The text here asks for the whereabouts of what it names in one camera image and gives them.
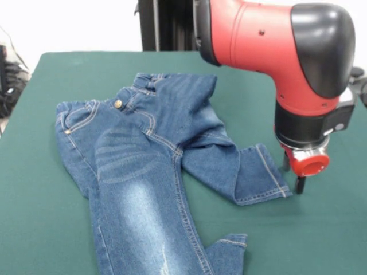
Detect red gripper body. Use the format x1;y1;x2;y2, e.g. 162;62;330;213
280;142;331;177

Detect blue denim jeans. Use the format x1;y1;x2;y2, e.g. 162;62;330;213
55;72;294;275

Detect dark grey chair base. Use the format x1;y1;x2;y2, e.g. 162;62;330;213
348;66;367;109

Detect dark green table cloth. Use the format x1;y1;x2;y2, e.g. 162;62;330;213
0;50;367;275

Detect black equipment pile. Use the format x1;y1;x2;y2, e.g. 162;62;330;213
0;42;31;119

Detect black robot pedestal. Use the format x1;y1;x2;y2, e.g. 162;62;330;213
134;0;201;52

